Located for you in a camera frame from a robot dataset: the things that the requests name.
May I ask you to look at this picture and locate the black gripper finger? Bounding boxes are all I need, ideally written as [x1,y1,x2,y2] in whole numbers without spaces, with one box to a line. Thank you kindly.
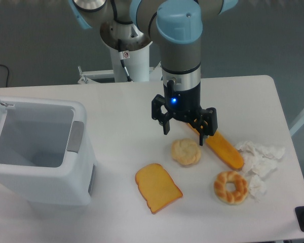
[193,107,217,146]
[151,94,171,135]

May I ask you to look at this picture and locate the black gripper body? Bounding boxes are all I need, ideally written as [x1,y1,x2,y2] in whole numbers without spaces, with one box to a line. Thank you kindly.
[164,80,201,123]

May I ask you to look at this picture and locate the round pale bread bun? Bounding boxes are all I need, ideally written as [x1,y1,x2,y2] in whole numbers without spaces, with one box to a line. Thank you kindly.
[171,138,201,166]

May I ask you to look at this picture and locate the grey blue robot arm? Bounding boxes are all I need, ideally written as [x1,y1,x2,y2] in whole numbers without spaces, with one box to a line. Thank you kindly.
[70,1,237,140]

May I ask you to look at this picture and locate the long orange baguette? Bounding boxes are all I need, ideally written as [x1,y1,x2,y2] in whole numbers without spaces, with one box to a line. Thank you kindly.
[202,132,244,170]

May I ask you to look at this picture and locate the orange toast slice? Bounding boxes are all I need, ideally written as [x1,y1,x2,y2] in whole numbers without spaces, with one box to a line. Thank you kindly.
[135,163,183,214]

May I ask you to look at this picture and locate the crumpled white tissue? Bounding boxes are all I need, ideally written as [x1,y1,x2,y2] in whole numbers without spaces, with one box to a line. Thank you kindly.
[235,141,286,201]

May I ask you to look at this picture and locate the white trash bin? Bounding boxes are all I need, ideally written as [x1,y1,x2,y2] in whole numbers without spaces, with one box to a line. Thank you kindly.
[0,96,97,206]

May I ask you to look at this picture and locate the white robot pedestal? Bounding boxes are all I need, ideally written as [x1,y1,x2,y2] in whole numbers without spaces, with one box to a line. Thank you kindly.
[78,44,162,84]

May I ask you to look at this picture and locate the braided ring bread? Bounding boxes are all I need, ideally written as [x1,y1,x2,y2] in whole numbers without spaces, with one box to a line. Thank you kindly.
[213,171,249,205]

